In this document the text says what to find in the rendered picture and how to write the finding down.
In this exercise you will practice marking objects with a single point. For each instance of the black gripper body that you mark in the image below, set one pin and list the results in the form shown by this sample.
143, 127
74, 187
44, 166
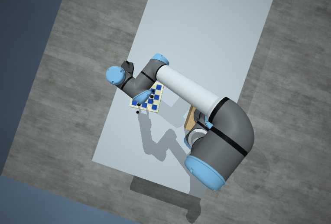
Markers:
128, 67

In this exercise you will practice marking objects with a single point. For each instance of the blue and cream chessboard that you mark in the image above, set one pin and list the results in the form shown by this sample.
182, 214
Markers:
152, 104

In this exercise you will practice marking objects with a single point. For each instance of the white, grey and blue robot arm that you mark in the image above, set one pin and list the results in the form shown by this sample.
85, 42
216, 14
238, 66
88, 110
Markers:
223, 134

